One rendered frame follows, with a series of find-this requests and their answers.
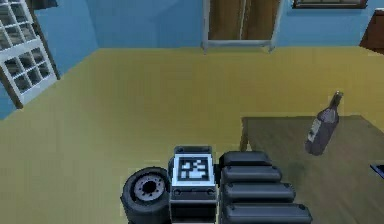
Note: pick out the dark wine bottle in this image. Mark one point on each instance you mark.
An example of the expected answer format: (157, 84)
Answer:
(322, 131)

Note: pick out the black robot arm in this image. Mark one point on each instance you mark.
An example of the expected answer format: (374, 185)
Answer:
(253, 193)

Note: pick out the dark brown wooden cupboard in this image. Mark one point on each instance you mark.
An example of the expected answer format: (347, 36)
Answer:
(375, 31)

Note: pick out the brown wooden table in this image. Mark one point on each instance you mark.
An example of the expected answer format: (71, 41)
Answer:
(333, 180)

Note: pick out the brown wooden door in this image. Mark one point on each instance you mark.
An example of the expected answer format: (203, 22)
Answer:
(241, 20)

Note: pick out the dark flat object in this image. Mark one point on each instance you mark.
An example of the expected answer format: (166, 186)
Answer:
(378, 168)

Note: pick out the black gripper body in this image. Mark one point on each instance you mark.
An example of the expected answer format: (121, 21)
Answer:
(146, 196)

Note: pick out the dark framed window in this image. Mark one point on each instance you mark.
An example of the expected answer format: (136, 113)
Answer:
(330, 3)

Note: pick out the white framed window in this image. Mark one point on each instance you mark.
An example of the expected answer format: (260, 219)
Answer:
(23, 56)

